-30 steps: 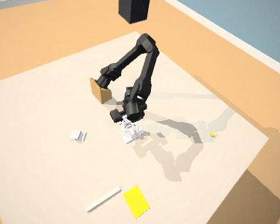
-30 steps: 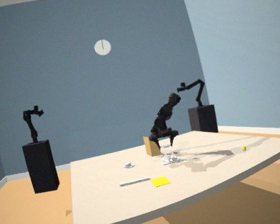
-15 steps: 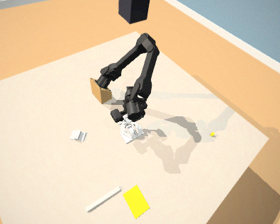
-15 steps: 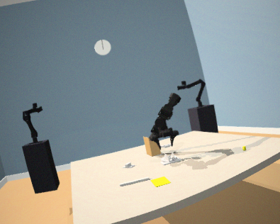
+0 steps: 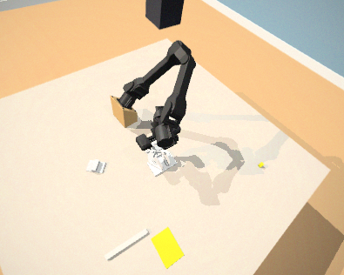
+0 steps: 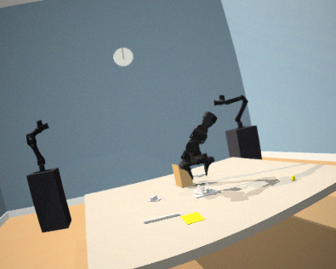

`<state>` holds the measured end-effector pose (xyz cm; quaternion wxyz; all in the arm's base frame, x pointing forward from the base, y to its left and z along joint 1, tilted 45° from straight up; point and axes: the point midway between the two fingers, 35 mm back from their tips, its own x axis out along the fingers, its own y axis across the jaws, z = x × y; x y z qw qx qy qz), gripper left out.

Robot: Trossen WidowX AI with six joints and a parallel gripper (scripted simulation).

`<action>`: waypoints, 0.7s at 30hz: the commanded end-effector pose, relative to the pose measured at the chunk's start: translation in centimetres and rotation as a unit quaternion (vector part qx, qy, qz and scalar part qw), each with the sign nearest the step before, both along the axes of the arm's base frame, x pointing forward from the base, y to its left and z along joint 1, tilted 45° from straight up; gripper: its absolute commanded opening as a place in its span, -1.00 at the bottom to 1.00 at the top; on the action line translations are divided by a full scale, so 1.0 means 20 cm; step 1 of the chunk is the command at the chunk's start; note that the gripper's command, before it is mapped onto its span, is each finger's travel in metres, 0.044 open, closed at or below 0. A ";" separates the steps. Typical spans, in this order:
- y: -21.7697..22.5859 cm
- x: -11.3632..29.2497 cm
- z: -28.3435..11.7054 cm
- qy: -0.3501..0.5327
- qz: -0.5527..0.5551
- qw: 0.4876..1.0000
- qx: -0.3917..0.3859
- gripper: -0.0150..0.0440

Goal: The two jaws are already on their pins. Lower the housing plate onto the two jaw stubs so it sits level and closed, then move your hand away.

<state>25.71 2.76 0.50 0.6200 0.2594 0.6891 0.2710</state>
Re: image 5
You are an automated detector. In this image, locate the white flat bar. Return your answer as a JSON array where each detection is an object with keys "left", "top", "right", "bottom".
[{"left": 104, "top": 228, "right": 148, "bottom": 260}]

